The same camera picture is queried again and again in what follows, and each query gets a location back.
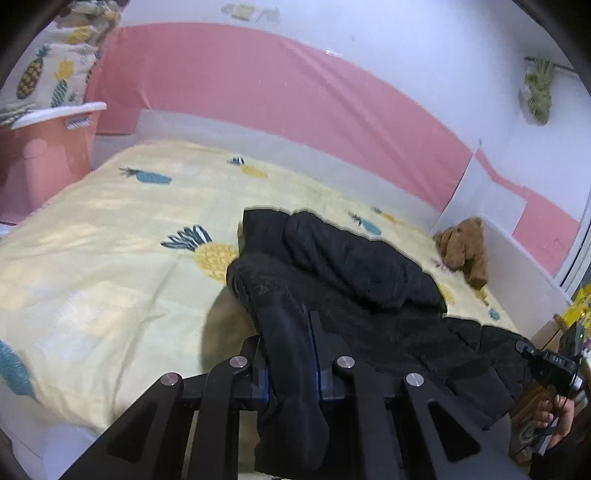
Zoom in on brown teddy bear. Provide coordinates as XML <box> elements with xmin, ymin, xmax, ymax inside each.
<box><xmin>433</xmin><ymin>217</ymin><xmax>490</xmax><ymax>289</ymax></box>

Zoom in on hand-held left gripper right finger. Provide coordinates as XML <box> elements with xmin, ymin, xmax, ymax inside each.
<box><xmin>307</xmin><ymin>311</ymin><xmax>532</xmax><ymax>480</ymax></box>

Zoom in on pink tub with white rim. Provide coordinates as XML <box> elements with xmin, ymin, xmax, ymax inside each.
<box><xmin>0</xmin><ymin>102</ymin><xmax>108</xmax><ymax>227</ymax></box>

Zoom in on wall sticker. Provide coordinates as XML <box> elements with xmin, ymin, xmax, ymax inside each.
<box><xmin>221</xmin><ymin>2</ymin><xmax>282</xmax><ymax>24</ymax></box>

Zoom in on person's right forearm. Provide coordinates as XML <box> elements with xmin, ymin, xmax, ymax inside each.
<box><xmin>529</xmin><ymin>429</ymin><xmax>591</xmax><ymax>480</ymax></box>

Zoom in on white foam wall sheet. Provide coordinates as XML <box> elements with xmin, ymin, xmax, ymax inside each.
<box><xmin>442</xmin><ymin>152</ymin><xmax>528</xmax><ymax>241</ymax></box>

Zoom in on yellow packet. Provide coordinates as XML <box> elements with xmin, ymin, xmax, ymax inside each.
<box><xmin>553</xmin><ymin>284</ymin><xmax>591</xmax><ymax>334</ymax></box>

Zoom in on yellow pineapple print bed sheet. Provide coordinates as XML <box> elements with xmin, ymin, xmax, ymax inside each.
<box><xmin>0</xmin><ymin>141</ymin><xmax>522</xmax><ymax>437</ymax></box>

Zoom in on black puffer jacket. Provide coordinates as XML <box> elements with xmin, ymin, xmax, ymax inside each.
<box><xmin>226</xmin><ymin>208</ymin><xmax>537</xmax><ymax>476</ymax></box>

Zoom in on pineapple print fabric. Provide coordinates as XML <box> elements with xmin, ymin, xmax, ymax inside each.
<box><xmin>0</xmin><ymin>0</ymin><xmax>123</xmax><ymax>129</ymax></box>

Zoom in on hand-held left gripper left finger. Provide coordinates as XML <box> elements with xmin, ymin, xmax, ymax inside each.
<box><xmin>60</xmin><ymin>336</ymin><xmax>272</xmax><ymax>480</ymax></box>

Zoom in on green hanging plush toy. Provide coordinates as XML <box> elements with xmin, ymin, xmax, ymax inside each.
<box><xmin>521</xmin><ymin>58</ymin><xmax>556</xmax><ymax>126</ymax></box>

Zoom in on person's right hand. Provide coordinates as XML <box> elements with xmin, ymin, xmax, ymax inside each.
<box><xmin>538</xmin><ymin>394</ymin><xmax>579</xmax><ymax>450</ymax></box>

